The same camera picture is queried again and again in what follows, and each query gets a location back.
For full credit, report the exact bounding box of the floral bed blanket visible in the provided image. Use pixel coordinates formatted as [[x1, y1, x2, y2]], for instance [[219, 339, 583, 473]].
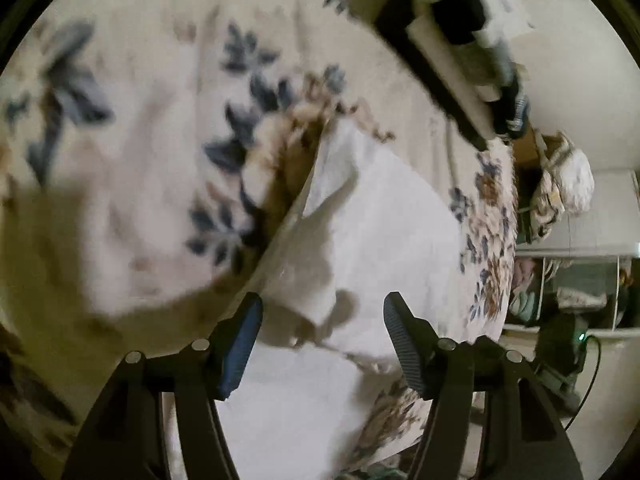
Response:
[[1, 0, 515, 479]]

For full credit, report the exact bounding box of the white t-shirt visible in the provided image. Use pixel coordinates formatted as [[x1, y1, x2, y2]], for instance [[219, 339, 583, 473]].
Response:
[[219, 119, 462, 479]]

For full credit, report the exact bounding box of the chair with clothes pile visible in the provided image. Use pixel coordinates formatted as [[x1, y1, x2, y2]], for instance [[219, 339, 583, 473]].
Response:
[[514, 129, 594, 244]]

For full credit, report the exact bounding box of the black grey striped folded garment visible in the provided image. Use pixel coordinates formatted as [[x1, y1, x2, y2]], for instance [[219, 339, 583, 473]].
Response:
[[373, 0, 530, 151]]

